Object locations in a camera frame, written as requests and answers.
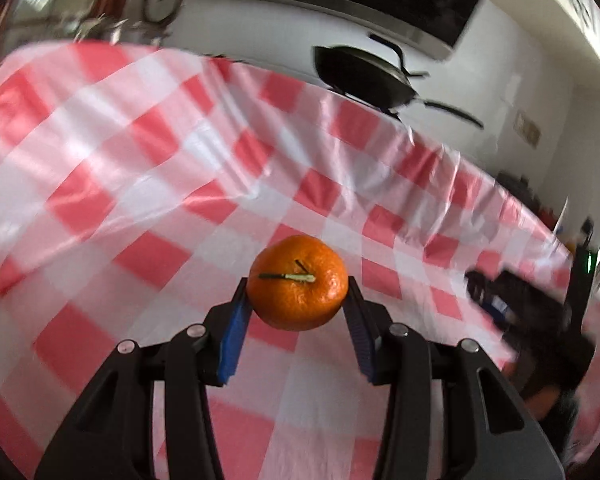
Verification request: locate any person hand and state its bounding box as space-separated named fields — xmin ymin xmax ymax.
xmin=524 ymin=386 xmax=580 ymax=464

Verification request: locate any orange tangerine with stem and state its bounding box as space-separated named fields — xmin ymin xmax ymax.
xmin=247 ymin=235 xmax=349 ymax=332

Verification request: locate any steel pot on counter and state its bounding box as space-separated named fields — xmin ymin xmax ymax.
xmin=4 ymin=14 xmax=171 ymax=47

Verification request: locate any red white checkered tablecloth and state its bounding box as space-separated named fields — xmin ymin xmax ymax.
xmin=0 ymin=42 xmax=571 ymax=478

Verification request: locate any wall power outlet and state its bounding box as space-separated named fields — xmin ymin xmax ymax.
xmin=514 ymin=110 xmax=541 ymax=150

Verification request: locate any black wok pan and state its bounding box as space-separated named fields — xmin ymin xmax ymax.
xmin=312 ymin=32 xmax=484 ymax=130

